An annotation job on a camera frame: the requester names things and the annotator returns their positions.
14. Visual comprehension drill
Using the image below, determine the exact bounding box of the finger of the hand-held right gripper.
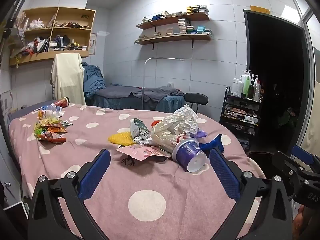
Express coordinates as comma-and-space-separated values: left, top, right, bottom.
291, 145, 320, 173
271, 151, 304, 180

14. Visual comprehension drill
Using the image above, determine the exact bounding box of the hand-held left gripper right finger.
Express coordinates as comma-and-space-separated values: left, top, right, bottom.
209, 147, 293, 240

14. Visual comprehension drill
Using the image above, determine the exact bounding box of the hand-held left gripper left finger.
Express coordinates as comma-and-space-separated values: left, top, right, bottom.
27, 149, 112, 240

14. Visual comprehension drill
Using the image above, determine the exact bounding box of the dark brown plastic bin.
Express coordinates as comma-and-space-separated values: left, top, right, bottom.
247, 151, 275, 179

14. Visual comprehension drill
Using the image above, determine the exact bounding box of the blue wrapper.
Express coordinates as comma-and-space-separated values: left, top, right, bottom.
199, 134, 223, 153

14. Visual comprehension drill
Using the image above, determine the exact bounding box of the purple yogurt cup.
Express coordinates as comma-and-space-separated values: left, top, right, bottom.
172, 140, 207, 172

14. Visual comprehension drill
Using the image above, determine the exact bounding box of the yellow foam net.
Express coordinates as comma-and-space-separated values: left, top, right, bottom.
108, 131, 136, 147

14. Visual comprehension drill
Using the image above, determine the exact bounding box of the pink packet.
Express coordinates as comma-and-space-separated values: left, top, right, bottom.
116, 144, 173, 162

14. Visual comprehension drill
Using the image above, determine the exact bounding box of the green white carton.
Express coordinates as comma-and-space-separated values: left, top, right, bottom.
129, 118, 151, 143

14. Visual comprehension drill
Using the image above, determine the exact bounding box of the white plastic bag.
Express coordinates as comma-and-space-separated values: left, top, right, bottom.
149, 104, 200, 153

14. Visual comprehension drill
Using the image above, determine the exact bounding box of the person's right hand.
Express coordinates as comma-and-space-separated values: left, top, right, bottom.
292, 204, 307, 240

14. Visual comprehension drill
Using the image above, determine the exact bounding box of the potted flower plant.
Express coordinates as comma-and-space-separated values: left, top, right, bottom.
277, 107, 298, 128

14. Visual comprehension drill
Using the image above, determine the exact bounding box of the pink polka dot blanket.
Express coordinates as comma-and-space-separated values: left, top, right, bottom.
9, 103, 263, 240

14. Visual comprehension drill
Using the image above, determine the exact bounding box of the red snack packet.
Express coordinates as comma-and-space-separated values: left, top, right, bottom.
37, 132, 67, 143

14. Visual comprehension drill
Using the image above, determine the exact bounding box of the orange snack packet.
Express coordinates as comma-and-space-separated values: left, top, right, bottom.
47, 125, 68, 133

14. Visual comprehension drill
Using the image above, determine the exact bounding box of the yellow green snack packet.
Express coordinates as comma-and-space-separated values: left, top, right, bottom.
37, 118, 62, 127

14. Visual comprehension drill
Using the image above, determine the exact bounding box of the glass sliding door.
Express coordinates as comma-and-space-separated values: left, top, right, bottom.
301, 4, 320, 157

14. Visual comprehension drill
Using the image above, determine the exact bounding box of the yellow label bottle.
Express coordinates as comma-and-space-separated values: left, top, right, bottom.
38, 110, 62, 120

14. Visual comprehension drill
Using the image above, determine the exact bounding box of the clear spray bottle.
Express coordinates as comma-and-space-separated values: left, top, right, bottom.
253, 75, 261, 102

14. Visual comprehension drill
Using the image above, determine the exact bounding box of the clear bottle blue label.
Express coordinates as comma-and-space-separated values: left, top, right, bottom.
40, 104, 62, 113

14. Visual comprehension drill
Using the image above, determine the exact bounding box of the red paper cup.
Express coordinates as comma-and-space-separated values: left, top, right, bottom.
54, 96, 70, 108

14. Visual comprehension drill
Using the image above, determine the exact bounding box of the black round stool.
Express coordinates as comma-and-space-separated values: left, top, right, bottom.
184, 93, 209, 115

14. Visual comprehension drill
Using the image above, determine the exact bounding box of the grey covered massage bed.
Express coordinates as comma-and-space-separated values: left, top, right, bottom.
85, 84, 186, 112

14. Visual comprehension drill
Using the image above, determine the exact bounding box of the blue bedding pile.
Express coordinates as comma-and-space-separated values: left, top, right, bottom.
82, 62, 107, 98

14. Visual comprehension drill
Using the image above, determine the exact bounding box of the white pump bottle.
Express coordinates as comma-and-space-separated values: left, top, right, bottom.
240, 69, 251, 96

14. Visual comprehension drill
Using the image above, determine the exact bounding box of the cream towel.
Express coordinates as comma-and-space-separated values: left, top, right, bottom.
50, 53, 86, 106

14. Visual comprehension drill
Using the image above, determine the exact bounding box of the white floor lamp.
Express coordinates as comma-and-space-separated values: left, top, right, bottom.
141, 57, 185, 110

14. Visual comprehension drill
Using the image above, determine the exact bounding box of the yellow door sign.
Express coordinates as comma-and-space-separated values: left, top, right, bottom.
250, 5, 271, 14

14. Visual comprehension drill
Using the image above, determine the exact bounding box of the row of small boxes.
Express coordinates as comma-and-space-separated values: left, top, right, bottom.
142, 5, 209, 22

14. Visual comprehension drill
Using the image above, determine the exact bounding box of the black wire storage cart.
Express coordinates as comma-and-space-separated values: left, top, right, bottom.
219, 86, 263, 153

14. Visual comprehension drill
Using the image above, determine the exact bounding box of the small wall poster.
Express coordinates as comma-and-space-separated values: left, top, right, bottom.
1, 90, 13, 113

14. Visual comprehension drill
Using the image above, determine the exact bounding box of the wooden wall cabinet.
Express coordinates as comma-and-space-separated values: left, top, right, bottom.
9, 7, 96, 67

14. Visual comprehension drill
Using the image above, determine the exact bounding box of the long wooden wall shelf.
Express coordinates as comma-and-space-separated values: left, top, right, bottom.
135, 33, 213, 48
136, 12, 210, 30

